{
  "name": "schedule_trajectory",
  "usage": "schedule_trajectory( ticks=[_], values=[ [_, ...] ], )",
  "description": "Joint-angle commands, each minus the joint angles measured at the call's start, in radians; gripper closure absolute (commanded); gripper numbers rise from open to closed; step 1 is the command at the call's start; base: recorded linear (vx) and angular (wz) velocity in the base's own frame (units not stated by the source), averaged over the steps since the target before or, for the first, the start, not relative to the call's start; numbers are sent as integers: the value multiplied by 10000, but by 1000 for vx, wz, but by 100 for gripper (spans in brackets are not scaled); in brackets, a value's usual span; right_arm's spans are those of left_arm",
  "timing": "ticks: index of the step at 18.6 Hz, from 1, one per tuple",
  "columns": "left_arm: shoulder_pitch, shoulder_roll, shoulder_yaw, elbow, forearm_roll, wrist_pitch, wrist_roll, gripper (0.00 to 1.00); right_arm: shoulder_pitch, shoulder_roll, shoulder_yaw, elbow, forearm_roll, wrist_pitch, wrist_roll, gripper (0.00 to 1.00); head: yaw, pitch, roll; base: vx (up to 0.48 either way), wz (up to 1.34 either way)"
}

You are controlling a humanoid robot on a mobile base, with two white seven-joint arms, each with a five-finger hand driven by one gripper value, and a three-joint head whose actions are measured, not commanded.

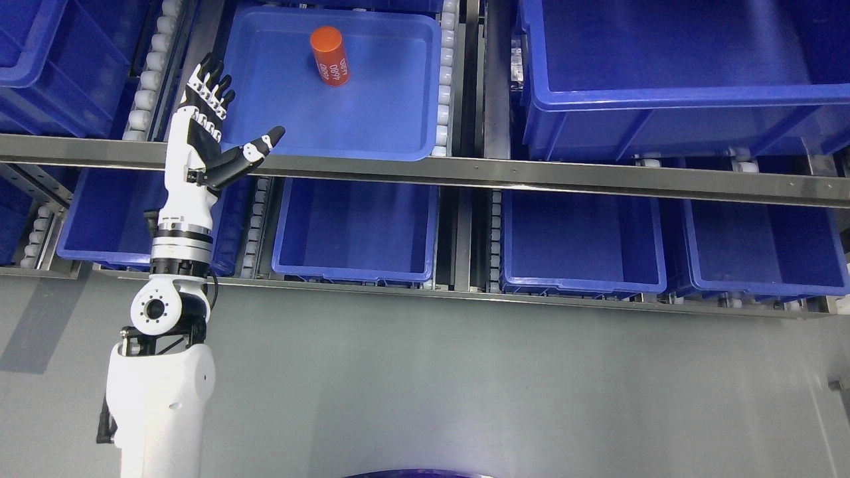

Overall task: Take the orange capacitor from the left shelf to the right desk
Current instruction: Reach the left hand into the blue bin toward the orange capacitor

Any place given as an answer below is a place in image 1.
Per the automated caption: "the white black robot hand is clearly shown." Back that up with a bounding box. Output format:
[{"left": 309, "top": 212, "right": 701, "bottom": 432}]
[{"left": 157, "top": 52, "right": 286, "bottom": 232}]

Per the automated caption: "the orange cylindrical capacitor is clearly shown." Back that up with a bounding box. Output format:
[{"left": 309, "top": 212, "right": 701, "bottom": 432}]
[{"left": 309, "top": 25, "right": 351, "bottom": 87}]

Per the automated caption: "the blue robot base edge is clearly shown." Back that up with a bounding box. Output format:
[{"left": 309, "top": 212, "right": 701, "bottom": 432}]
[{"left": 348, "top": 468, "right": 491, "bottom": 478}]

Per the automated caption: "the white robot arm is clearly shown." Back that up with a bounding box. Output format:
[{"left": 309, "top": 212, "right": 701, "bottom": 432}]
[{"left": 104, "top": 210, "right": 216, "bottom": 477}]

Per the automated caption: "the blue bin lower far left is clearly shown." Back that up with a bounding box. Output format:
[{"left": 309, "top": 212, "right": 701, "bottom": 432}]
[{"left": 57, "top": 167, "right": 256, "bottom": 276}]

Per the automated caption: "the blue bin top left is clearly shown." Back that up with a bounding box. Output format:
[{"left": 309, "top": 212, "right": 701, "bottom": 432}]
[{"left": 1, "top": 1, "right": 151, "bottom": 139}]

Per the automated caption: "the blue bin lower centre left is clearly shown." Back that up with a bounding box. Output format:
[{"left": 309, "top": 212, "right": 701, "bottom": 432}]
[{"left": 271, "top": 178, "right": 438, "bottom": 287}]

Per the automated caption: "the shallow blue tray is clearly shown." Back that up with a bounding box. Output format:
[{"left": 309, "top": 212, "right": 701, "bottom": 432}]
[{"left": 221, "top": 6, "right": 442, "bottom": 161}]

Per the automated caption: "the large blue bin top right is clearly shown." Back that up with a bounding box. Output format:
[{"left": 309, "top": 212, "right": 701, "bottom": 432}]
[{"left": 518, "top": 1, "right": 849, "bottom": 163}]

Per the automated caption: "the blue bin lower centre right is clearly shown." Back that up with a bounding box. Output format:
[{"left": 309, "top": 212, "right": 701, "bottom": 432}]
[{"left": 499, "top": 190, "right": 667, "bottom": 299}]

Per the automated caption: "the blue bin lower far right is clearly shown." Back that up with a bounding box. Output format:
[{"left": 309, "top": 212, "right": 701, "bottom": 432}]
[{"left": 659, "top": 199, "right": 848, "bottom": 302}]

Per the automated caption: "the metal shelf rack frame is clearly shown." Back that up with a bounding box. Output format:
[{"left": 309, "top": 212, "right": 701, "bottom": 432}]
[{"left": 0, "top": 0, "right": 850, "bottom": 319}]

